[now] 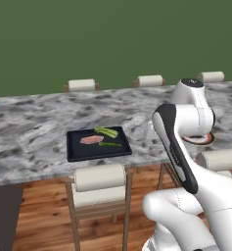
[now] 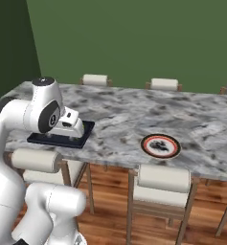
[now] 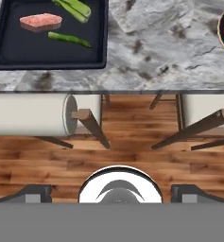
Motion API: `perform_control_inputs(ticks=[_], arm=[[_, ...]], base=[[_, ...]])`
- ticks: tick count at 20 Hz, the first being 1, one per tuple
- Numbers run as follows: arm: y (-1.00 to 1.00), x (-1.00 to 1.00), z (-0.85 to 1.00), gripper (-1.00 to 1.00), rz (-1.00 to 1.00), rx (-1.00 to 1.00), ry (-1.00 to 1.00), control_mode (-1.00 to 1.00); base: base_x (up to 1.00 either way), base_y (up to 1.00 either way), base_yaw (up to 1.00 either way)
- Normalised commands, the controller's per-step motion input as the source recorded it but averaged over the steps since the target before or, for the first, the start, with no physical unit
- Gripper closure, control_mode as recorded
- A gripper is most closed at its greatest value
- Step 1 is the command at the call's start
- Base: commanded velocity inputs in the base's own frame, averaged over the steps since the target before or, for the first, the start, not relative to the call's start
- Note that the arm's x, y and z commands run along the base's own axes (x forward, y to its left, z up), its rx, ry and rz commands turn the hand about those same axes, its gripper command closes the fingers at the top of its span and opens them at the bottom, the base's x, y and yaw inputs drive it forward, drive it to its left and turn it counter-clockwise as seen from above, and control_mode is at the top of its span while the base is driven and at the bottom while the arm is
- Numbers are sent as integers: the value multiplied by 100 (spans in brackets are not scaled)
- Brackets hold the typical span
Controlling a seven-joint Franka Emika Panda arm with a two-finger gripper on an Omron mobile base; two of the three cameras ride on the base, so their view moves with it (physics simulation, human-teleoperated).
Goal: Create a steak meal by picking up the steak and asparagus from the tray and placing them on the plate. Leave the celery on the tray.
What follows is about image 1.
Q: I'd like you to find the black rectangular tray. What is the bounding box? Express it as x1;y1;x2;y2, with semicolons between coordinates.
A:
66;125;133;163

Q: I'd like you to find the white plate with red rim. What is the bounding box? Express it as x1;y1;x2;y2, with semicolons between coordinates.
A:
181;131;216;147

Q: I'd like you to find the dark green asparagus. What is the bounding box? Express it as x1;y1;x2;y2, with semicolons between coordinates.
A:
98;141;123;148

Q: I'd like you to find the pink raw steak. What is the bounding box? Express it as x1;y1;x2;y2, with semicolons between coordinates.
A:
79;134;105;145

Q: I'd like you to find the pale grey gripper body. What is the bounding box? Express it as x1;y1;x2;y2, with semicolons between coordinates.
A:
144;119;162;149

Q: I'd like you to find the wooden chair with cream cushion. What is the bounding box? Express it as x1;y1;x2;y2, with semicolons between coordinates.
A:
63;77;101;93
195;148;232;180
197;71;226;83
132;75;166;89
64;163;134;251

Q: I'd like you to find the light green celery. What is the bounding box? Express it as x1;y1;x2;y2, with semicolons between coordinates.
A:
94;126;119;139

